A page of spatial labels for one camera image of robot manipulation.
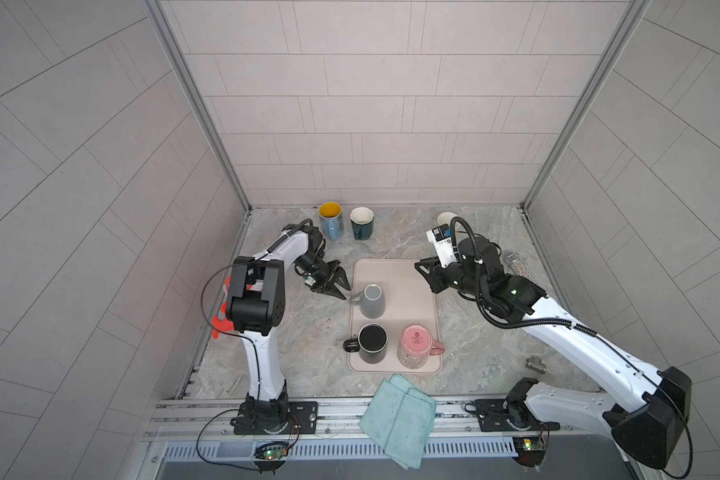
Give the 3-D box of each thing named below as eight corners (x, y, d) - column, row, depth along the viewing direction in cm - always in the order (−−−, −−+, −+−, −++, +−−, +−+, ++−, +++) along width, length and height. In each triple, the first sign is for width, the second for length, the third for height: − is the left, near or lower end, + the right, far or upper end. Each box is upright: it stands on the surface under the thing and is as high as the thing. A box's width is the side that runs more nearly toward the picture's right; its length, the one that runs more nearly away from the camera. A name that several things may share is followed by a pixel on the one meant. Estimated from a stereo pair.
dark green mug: (356, 247, 106) (355, 228, 98) (350, 227, 112) (348, 208, 104) (377, 242, 108) (378, 223, 100) (370, 223, 114) (370, 204, 106)
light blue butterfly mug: (319, 246, 107) (315, 226, 98) (323, 221, 114) (319, 201, 106) (342, 246, 107) (339, 226, 98) (344, 221, 114) (342, 201, 106)
